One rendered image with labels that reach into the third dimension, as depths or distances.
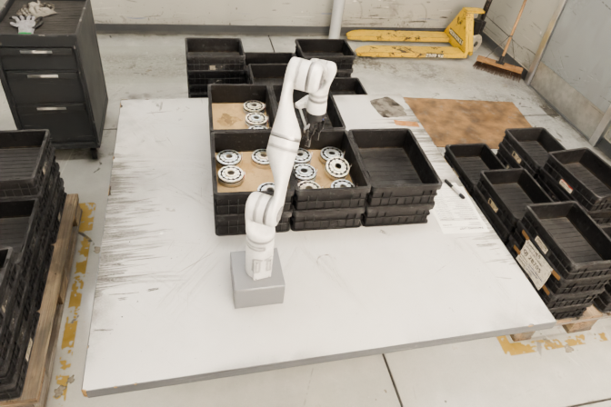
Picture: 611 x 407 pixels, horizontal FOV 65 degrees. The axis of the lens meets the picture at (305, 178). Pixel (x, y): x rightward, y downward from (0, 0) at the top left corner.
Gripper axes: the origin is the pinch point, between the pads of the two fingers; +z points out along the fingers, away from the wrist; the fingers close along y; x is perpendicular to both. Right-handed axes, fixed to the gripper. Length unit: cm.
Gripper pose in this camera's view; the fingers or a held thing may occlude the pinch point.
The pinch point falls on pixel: (312, 140)
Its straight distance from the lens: 193.2
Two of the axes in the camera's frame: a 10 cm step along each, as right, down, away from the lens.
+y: 5.7, -4.8, 6.7
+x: -8.2, -4.3, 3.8
